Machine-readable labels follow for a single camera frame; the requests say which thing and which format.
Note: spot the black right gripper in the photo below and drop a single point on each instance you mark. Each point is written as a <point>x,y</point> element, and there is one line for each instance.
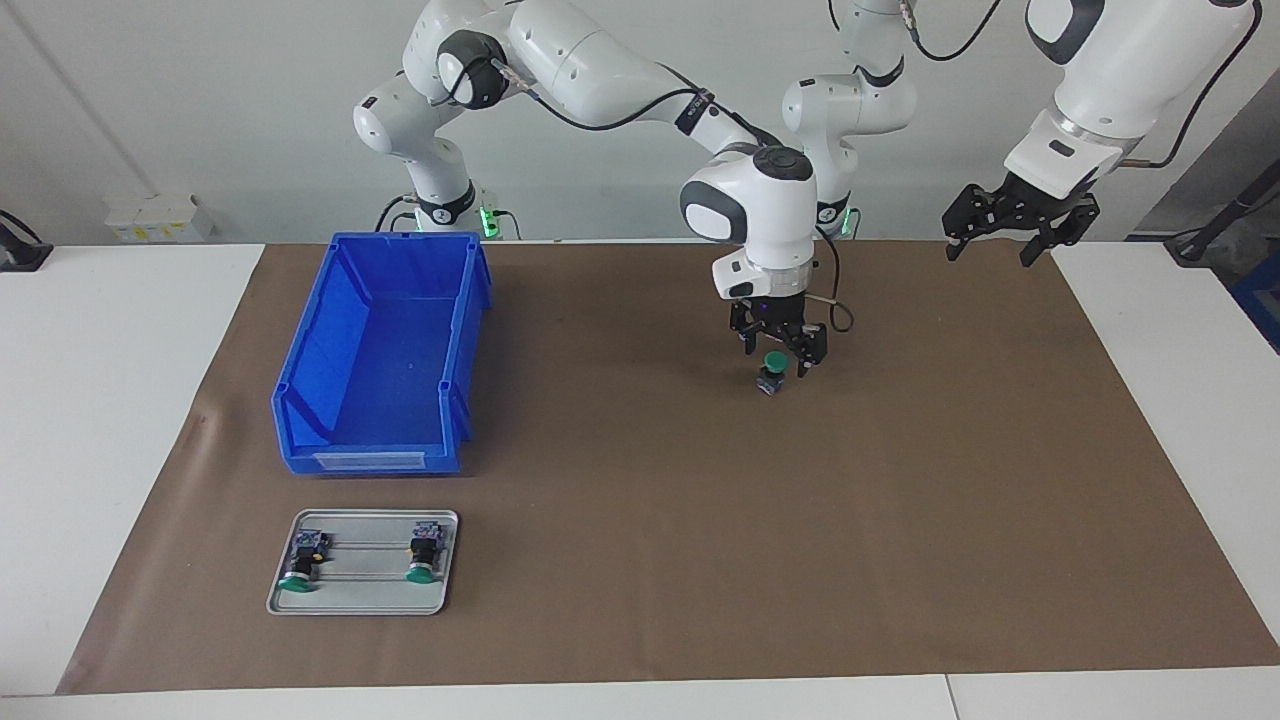
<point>778,318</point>

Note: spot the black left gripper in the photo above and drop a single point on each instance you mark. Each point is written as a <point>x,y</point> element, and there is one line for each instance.
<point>1025,208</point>

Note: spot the green push button switch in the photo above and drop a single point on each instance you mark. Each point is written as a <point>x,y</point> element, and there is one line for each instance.
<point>772,372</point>
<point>422,555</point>
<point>303,560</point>

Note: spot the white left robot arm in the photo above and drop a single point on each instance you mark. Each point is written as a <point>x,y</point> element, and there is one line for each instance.
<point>850,105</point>

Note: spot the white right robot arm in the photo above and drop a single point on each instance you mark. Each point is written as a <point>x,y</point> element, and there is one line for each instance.
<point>600,70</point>

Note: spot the black stand pole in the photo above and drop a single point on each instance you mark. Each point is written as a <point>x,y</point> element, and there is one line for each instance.
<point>1225,215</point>

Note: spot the brown table mat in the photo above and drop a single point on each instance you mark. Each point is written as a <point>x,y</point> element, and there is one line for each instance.
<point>700,550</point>

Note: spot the blue crate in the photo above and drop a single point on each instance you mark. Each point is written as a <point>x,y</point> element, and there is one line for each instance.
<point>1262,300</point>

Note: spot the blue plastic storage bin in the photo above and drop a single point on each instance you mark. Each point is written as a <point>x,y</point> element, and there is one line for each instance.
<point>380,370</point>

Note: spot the grey metal tray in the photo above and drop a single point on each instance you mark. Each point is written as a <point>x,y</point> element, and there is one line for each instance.
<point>365,595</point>

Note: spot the white power strip box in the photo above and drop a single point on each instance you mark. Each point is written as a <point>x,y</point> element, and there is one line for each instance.
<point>160,218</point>

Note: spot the black clamp mount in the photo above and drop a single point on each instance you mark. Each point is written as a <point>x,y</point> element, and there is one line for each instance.
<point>20,252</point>

